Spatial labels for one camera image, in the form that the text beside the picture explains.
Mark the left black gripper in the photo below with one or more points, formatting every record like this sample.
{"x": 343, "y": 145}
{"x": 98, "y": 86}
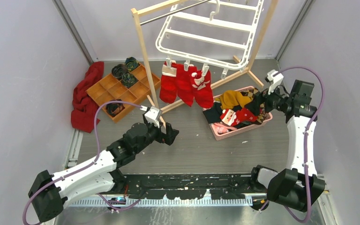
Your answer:
{"x": 167, "y": 138}

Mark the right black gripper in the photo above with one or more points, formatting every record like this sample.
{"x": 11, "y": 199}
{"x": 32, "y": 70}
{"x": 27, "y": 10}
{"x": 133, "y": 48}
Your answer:
{"x": 260, "y": 98}

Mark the red santa sock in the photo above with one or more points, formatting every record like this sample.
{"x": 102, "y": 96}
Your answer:
{"x": 168, "y": 91}
{"x": 183, "y": 83}
{"x": 201, "y": 89}
{"x": 233, "y": 118}

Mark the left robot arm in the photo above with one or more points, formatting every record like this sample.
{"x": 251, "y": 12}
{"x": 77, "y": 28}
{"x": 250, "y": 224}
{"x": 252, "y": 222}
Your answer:
{"x": 51, "y": 193}

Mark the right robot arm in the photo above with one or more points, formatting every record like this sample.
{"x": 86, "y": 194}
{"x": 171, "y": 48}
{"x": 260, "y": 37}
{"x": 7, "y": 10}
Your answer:
{"x": 297, "y": 186}

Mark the white plastic clip hanger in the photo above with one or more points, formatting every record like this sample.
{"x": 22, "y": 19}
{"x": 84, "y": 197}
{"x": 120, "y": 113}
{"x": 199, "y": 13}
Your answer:
{"x": 215, "y": 33}

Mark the argyle brown sock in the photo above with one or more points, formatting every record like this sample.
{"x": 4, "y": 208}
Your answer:
{"x": 252, "y": 93}

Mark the pink plastic basket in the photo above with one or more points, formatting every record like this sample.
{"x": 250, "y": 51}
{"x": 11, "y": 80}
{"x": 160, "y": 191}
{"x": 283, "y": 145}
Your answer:
{"x": 242, "y": 127}

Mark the mustard yellow sock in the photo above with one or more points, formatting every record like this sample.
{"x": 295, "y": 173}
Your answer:
{"x": 230, "y": 99}

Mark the pink sock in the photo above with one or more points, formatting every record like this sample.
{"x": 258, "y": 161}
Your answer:
{"x": 221, "y": 128}

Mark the rolled black orange sock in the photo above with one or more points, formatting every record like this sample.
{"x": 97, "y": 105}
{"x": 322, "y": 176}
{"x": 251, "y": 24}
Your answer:
{"x": 114, "y": 109}

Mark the rolled dark green sock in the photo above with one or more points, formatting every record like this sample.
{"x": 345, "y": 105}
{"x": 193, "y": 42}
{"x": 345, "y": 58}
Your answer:
{"x": 128, "y": 80}

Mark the wooden compartment tray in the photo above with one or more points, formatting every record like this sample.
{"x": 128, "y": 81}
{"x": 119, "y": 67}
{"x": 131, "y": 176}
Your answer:
{"x": 110, "y": 88}

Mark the rolled teal sock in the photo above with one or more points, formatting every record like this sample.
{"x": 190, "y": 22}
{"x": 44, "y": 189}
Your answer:
{"x": 131, "y": 63}

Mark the red cloth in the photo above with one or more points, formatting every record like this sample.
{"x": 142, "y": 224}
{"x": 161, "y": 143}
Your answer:
{"x": 82, "y": 116}

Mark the wooden drying rack frame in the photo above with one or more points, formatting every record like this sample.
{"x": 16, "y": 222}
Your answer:
{"x": 217, "y": 76}

